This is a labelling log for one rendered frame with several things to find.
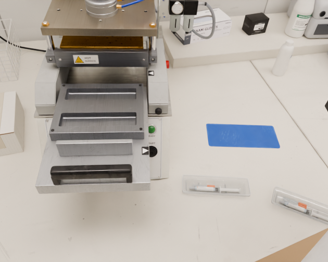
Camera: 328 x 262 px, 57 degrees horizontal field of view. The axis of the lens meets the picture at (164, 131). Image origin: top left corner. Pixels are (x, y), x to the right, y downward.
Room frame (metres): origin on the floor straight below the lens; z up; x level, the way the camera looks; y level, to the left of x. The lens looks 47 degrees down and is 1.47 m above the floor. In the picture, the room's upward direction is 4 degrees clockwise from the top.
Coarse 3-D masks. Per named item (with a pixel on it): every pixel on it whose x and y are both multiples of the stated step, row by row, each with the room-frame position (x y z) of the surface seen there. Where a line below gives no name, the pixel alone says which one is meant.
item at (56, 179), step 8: (56, 168) 0.31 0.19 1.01; (64, 168) 0.31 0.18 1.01; (72, 168) 0.32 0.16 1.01; (80, 168) 0.32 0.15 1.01; (88, 168) 0.32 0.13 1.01; (96, 168) 0.32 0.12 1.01; (104, 168) 0.32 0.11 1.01; (112, 168) 0.32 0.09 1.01; (120, 168) 0.32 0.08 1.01; (128, 168) 0.32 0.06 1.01; (56, 176) 0.30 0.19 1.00; (64, 176) 0.30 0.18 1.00; (72, 176) 0.31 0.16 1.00; (80, 176) 0.31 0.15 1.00; (88, 176) 0.31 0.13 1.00; (96, 176) 0.31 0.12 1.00; (104, 176) 0.31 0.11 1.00; (112, 176) 0.31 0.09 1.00; (120, 176) 0.32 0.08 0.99; (128, 176) 0.32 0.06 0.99; (56, 184) 0.30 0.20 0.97
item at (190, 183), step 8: (184, 176) 0.48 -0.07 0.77; (192, 176) 0.48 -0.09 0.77; (200, 176) 0.48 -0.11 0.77; (208, 176) 0.48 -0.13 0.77; (216, 176) 0.48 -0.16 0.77; (184, 184) 0.45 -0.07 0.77; (192, 184) 0.45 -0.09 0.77; (200, 184) 0.46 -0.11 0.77; (208, 184) 0.46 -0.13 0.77; (216, 184) 0.46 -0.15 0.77; (224, 184) 0.46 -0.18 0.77; (232, 184) 0.46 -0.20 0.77; (240, 184) 0.46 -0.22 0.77; (248, 184) 0.47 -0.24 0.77; (208, 192) 0.43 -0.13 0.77; (216, 192) 0.43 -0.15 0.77; (224, 192) 0.43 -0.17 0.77; (232, 192) 0.44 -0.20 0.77; (240, 192) 0.44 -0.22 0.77; (248, 192) 0.44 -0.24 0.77
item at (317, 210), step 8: (280, 192) 0.45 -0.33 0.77; (288, 192) 0.45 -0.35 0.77; (280, 200) 0.42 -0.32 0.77; (288, 200) 0.42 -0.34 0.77; (296, 200) 0.43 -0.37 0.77; (304, 200) 0.43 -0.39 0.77; (312, 200) 0.43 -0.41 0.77; (296, 208) 0.40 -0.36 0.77; (304, 208) 0.40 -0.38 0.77; (312, 208) 0.40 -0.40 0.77; (320, 208) 0.41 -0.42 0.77; (312, 216) 0.38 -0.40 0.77; (320, 216) 0.38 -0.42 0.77
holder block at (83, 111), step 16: (64, 96) 0.53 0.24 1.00; (80, 96) 0.55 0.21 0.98; (96, 96) 0.55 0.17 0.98; (112, 96) 0.56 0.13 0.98; (128, 96) 0.56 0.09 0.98; (64, 112) 0.47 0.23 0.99; (80, 112) 0.48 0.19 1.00; (96, 112) 0.48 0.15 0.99; (112, 112) 0.49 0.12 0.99; (128, 112) 0.49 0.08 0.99; (64, 128) 0.43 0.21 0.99; (80, 128) 0.43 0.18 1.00; (96, 128) 0.43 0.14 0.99; (112, 128) 0.44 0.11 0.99; (128, 128) 0.44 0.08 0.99
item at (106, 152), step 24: (144, 96) 0.58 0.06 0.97; (144, 120) 0.49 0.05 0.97; (48, 144) 0.40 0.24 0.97; (72, 144) 0.37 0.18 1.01; (96, 144) 0.38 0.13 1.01; (120, 144) 0.39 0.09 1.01; (144, 144) 0.42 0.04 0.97; (48, 168) 0.34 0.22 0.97; (144, 168) 0.35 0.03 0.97; (48, 192) 0.30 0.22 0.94; (72, 192) 0.31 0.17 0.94
